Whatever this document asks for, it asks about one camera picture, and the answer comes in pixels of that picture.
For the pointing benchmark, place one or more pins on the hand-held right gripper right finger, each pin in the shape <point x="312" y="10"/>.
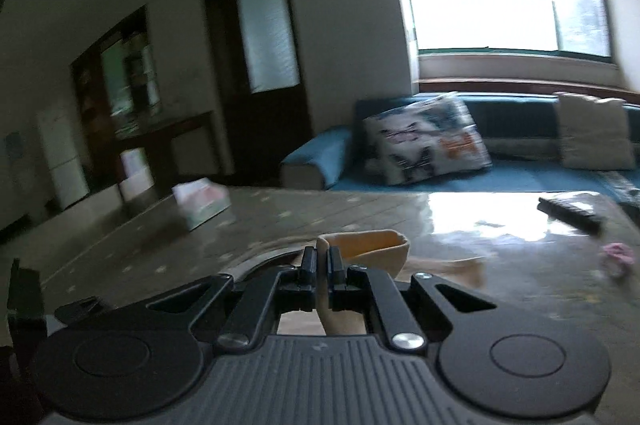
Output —
<point x="335" y="277"/>

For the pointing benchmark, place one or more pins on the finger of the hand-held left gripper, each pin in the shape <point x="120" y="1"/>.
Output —
<point x="80" y="309"/>

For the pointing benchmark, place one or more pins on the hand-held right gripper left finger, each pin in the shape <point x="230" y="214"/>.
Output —
<point x="309" y="277"/>

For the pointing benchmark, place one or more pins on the cream long-sleeve garment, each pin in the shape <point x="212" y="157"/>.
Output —
<point x="370" y="246"/>

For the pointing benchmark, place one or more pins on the quilted star table cover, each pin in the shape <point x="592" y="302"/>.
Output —
<point x="150" y="250"/>

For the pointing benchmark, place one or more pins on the white tissue box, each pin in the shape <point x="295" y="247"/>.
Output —
<point x="200" y="202"/>

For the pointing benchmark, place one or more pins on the white refrigerator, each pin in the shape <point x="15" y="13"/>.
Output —
<point x="62" y="155"/>

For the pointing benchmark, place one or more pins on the butterfly print pillow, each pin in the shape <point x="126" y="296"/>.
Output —
<point x="425" y="140"/>

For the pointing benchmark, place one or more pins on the dark wooden sideboard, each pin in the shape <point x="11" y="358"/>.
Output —
<point x="165" y="140"/>

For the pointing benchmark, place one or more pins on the dark door with frosted glass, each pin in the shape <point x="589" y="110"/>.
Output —
<point x="260" y="65"/>

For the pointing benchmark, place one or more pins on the teal sofa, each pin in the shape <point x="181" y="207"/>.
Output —
<point x="515" y="140"/>

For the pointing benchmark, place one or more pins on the dark display cabinet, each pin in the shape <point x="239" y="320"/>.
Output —
<point x="120" y="75"/>

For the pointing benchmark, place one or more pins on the black remote control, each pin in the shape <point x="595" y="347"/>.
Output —
<point x="570" y="209"/>

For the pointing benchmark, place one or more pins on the pink hair scrunchie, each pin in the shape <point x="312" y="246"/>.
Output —
<point x="617" y="255"/>

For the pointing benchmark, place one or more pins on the plain grey pillow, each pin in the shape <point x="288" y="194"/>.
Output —
<point x="592" y="132"/>

